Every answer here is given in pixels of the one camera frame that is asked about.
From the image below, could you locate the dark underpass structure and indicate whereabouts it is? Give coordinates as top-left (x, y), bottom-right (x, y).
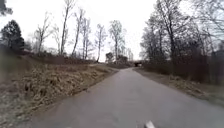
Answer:
top-left (133, 60), bottom-right (143, 68)

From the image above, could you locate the grey asphalt path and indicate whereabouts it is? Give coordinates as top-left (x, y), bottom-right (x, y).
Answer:
top-left (19, 66), bottom-right (224, 128)

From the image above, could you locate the row of bare trees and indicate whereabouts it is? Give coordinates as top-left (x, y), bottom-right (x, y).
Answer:
top-left (31, 0), bottom-right (134, 64)

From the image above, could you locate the thicket of bare trees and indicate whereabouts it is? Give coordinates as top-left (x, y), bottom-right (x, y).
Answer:
top-left (139, 0), bottom-right (224, 85)

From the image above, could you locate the robot's own part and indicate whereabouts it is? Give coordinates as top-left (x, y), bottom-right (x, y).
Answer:
top-left (144, 120), bottom-right (156, 128)

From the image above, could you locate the dry grass bank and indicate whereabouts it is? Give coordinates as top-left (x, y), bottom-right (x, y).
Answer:
top-left (0, 54), bottom-right (120, 128)

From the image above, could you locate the dry grass verge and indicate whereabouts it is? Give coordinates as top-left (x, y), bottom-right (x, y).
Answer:
top-left (133, 67), bottom-right (224, 107)

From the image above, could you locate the dark evergreen tree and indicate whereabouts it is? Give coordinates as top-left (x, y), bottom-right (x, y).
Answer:
top-left (0, 19), bottom-right (26, 52)

